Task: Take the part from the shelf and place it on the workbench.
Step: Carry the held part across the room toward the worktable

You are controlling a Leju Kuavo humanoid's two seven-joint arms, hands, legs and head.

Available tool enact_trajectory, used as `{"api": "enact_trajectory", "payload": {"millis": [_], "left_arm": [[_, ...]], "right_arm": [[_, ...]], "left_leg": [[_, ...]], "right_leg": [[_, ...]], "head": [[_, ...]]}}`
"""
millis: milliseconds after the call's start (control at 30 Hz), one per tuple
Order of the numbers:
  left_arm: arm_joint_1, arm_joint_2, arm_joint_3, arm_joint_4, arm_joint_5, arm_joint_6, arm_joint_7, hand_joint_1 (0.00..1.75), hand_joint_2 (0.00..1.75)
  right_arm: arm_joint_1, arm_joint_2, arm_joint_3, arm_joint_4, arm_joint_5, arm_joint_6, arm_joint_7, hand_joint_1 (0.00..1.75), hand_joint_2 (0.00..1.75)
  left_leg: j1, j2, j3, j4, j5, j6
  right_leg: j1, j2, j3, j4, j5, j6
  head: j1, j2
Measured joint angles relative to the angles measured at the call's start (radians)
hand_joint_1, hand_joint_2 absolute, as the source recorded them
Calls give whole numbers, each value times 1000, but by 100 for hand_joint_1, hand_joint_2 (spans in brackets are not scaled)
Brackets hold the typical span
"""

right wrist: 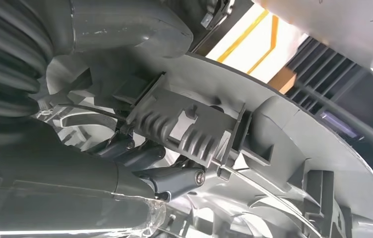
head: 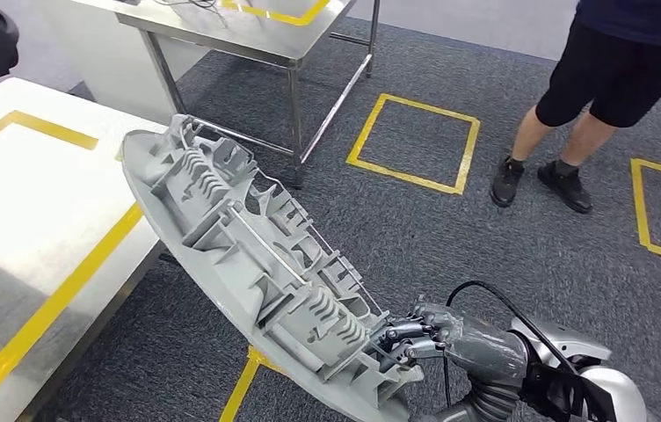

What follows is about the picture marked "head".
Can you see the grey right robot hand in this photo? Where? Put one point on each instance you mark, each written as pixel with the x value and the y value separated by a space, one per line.
pixel 482 349

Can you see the grey plastic wheel hubcap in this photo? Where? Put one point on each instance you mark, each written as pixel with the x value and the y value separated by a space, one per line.
pixel 237 256

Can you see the steel workbench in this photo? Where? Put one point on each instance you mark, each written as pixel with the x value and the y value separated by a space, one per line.
pixel 33 192

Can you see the person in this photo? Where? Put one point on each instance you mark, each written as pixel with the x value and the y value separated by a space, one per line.
pixel 598 76

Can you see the steel table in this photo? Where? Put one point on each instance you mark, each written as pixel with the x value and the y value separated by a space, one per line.
pixel 220 35

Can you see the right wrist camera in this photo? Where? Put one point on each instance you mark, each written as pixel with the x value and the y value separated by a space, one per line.
pixel 569 396

